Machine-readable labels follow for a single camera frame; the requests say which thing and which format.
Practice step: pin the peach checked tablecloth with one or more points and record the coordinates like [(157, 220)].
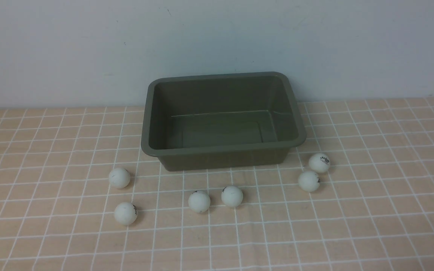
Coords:
[(373, 210)]

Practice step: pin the white ball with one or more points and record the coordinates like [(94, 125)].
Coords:
[(199, 201), (119, 178), (309, 181), (125, 213), (232, 196), (319, 163)]

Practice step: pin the olive green plastic bin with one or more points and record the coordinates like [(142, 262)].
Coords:
[(221, 121)]

